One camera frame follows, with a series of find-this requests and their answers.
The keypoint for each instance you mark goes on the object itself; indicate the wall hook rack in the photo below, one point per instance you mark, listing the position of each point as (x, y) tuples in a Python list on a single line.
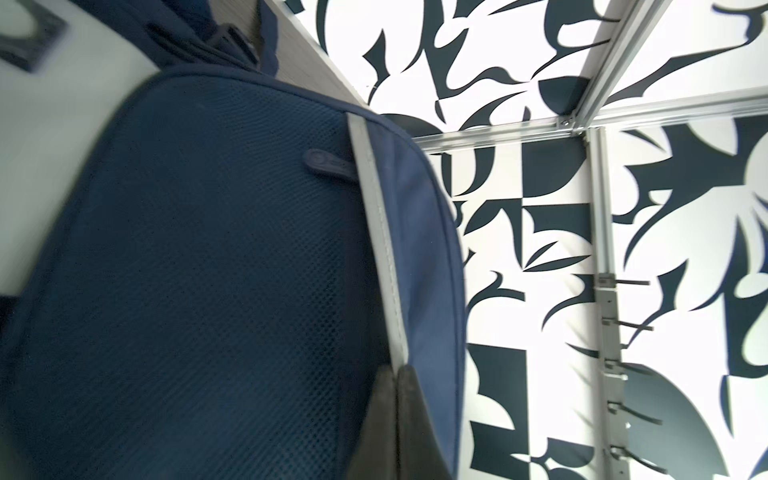
[(613, 409)]

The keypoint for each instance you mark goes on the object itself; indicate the navy blue student backpack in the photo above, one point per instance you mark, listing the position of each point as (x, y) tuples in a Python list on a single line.
[(202, 267)]

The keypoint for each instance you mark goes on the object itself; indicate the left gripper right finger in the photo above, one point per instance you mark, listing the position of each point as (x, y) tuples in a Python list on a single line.
[(418, 453)]

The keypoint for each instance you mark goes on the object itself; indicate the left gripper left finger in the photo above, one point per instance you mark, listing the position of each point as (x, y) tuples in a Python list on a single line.
[(376, 452)]

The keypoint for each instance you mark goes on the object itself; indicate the aluminium cage frame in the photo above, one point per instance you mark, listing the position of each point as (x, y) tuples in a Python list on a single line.
[(574, 138)]

